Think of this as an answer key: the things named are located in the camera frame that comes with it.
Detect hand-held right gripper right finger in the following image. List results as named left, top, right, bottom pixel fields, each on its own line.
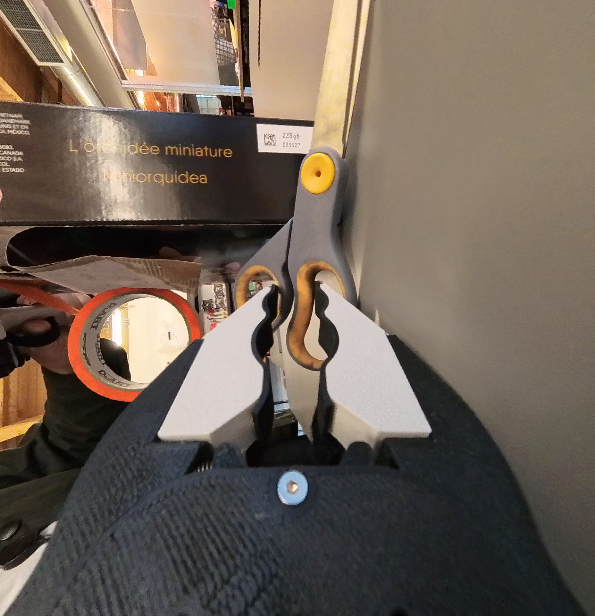
left=316, top=280, right=433, bottom=454

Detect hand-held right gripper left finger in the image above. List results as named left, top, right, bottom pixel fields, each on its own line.
left=158, top=284, right=281, bottom=449

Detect orange masking tape roll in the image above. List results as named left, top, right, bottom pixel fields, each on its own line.
left=0, top=280, right=203, bottom=403

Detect black orchid lego box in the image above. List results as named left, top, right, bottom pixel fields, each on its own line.
left=0, top=100, right=318, bottom=290

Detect grey handle scissors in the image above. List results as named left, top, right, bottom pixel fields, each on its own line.
left=232, top=0, right=373, bottom=372

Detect person's black jacket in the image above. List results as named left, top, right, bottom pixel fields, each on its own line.
left=0, top=462, right=87, bottom=573

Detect ceiling air vent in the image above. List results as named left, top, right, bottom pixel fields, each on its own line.
left=0, top=0, right=73, bottom=66

